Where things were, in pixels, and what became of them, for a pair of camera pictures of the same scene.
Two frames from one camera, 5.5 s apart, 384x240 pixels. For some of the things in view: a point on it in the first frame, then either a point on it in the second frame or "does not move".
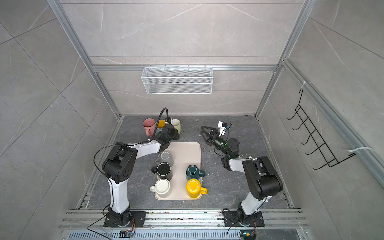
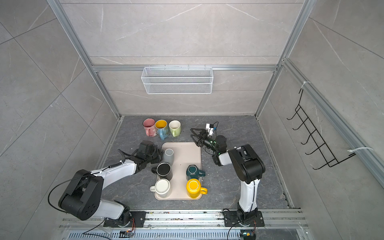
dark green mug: x=193 y=172 does not move
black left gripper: x=176 y=134 → x=160 y=153
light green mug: x=177 y=123 does not move
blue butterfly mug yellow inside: x=160 y=125 does not move
